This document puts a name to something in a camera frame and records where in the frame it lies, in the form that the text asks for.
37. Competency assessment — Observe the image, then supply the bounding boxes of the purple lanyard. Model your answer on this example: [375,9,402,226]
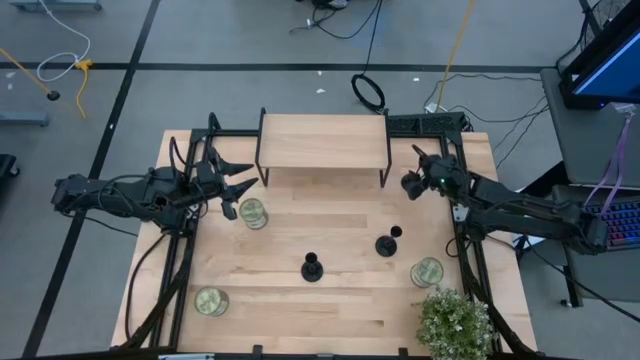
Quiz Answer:
[582,105,637,217]

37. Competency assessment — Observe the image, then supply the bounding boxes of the computer monitor blue screen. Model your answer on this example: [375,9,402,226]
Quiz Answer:
[558,0,640,111]

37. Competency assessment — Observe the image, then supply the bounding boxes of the black floor cable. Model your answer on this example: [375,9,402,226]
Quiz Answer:
[289,0,385,76]

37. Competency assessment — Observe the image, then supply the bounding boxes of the black caster base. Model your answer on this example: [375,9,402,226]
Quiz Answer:
[0,153,21,180]

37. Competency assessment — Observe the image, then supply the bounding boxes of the black candlestick holder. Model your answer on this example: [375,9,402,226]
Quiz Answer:
[374,225,404,259]
[300,251,325,284]

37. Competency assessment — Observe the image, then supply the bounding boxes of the wooden shelf riser black legs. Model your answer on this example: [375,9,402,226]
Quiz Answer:
[254,107,393,189]

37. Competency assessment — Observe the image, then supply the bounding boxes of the black cable bundle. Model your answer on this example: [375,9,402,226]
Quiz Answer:
[423,72,551,171]

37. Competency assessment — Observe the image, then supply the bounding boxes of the yellow hanging cable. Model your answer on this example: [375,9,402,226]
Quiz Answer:
[437,0,477,112]

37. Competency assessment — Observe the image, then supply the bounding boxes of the black aluminium table frame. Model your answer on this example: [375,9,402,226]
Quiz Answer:
[112,110,544,360]

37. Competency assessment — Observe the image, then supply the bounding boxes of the grey table foot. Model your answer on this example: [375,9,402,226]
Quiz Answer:
[0,110,50,128]
[8,0,104,13]

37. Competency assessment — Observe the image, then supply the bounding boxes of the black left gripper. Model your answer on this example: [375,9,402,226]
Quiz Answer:
[192,147,260,204]

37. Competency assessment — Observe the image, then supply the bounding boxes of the coiled black cable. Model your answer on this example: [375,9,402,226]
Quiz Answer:
[350,73,388,114]

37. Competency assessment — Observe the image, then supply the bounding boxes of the artificial green potted plant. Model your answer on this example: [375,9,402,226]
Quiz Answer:
[414,285,496,360]

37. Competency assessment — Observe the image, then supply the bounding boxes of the black perforated controller box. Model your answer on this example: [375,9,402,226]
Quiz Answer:
[388,114,421,134]
[419,113,467,134]

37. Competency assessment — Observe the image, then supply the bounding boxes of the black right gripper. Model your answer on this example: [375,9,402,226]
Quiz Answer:
[400,144,471,202]

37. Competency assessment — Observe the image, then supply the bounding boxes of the yellow rod with black ball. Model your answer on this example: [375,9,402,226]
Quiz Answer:
[0,47,62,102]

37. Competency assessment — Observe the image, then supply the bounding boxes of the yellow floor cable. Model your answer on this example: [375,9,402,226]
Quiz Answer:
[74,58,95,120]

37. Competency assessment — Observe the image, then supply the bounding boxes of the grey desk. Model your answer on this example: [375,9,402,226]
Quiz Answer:
[539,67,640,190]

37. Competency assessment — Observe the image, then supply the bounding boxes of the backlit computer keyboard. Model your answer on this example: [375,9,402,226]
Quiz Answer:
[583,198,640,250]

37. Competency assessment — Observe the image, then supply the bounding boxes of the white floor cable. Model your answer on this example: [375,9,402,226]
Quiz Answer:
[35,0,93,84]

